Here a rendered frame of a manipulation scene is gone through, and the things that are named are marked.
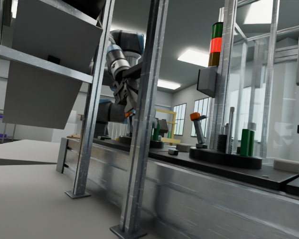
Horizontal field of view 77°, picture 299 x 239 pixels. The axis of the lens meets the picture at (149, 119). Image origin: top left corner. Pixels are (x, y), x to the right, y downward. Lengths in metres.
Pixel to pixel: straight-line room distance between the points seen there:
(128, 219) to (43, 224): 0.12
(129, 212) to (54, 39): 0.31
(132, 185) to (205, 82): 0.44
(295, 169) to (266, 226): 0.25
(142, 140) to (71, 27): 0.23
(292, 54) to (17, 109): 1.52
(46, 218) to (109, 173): 0.13
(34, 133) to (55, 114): 8.59
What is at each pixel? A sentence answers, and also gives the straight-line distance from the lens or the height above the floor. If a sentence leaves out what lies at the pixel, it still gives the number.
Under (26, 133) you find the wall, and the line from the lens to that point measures 9.17.
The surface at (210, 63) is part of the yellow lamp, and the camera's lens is 0.69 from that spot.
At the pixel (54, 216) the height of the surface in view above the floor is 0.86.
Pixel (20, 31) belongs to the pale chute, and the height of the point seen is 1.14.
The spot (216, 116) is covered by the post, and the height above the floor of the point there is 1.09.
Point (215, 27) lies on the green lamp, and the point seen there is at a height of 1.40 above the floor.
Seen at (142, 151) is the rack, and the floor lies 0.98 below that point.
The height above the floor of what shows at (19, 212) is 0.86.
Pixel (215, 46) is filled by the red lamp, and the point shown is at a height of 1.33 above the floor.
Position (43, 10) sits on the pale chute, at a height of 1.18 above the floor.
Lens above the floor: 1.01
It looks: 4 degrees up
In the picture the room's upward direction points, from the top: 8 degrees clockwise
